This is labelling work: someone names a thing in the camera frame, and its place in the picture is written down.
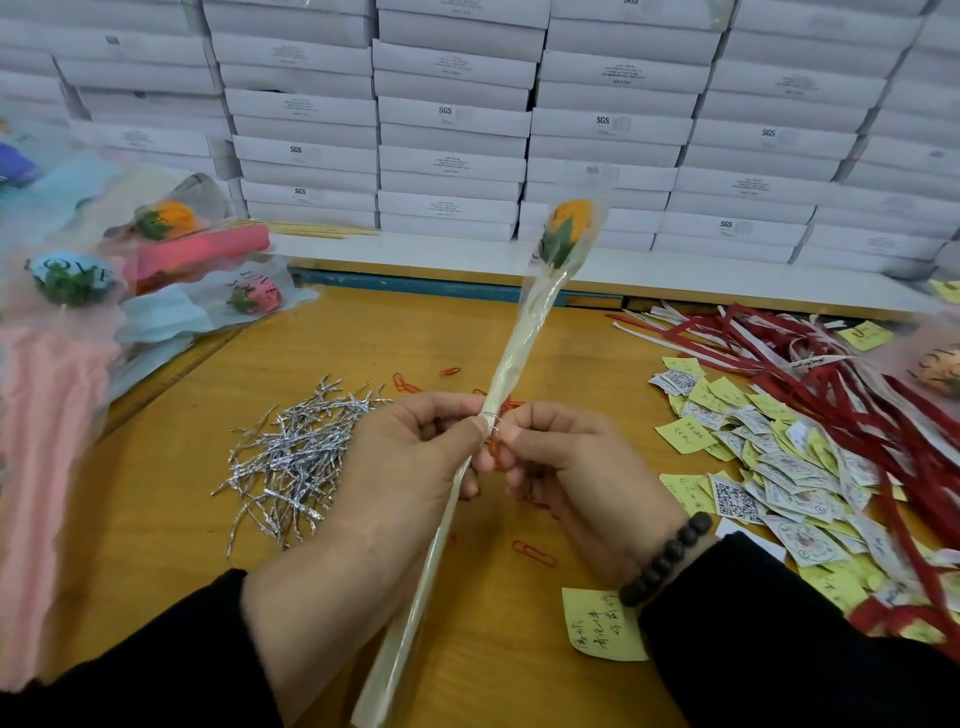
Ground person's right hand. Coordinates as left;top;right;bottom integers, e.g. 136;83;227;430
472;397;716;590

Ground person's left hand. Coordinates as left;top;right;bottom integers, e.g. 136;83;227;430
243;390;491;722

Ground pile of yellow white tags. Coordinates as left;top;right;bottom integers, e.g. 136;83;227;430
562;277;960;665

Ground orange rose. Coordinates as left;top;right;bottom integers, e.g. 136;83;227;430
349;187;609;728

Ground pile of red ribbons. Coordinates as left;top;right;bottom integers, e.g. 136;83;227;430
607;304;960;662

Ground pile of flowers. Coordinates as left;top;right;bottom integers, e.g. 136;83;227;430
0;127;320;692

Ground person's left forearm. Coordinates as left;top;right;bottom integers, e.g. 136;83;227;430
0;567;287;728

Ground person's right forearm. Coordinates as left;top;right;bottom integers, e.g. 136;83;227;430
640;532;960;728

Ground pile of silver twist ties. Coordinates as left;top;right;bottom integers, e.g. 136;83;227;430
210;375;395;557

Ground pile of orange paper clips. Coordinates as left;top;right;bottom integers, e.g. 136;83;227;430
390;364;563;572

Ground long white board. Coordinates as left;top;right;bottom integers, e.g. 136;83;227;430
270;232;944;317

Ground wooden sticks bundle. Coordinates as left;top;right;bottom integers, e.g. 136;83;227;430
267;222;380;240

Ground black bead bracelet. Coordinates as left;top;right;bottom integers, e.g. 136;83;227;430
618;510;719;609

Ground wall of stacked white boxes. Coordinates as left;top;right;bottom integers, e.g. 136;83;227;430
0;0;960;279

